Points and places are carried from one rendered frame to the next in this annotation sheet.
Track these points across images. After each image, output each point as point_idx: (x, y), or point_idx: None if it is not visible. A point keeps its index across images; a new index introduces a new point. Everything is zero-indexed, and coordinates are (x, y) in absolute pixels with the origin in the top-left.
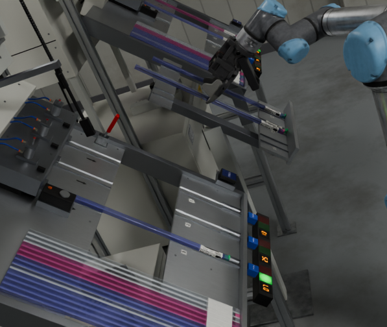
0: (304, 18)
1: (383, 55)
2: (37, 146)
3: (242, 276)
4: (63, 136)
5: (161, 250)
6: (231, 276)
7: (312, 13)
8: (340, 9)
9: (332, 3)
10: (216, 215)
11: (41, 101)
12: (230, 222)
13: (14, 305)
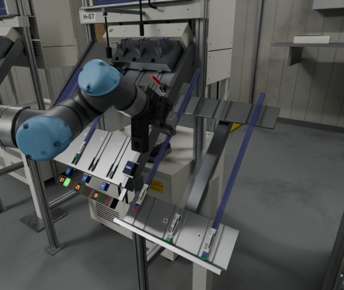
0: (59, 105)
1: None
2: (118, 48)
3: (61, 159)
4: (143, 61)
5: (167, 176)
6: (69, 157)
7: (56, 109)
8: None
9: (33, 120)
10: (108, 159)
11: (173, 45)
12: (102, 168)
13: (70, 73)
